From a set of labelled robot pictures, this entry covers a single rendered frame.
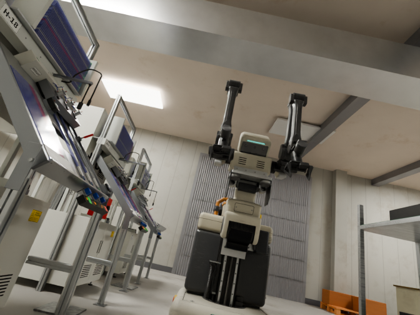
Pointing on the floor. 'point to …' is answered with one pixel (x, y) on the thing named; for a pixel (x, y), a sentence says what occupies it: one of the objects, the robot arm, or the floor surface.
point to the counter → (407, 300)
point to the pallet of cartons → (349, 304)
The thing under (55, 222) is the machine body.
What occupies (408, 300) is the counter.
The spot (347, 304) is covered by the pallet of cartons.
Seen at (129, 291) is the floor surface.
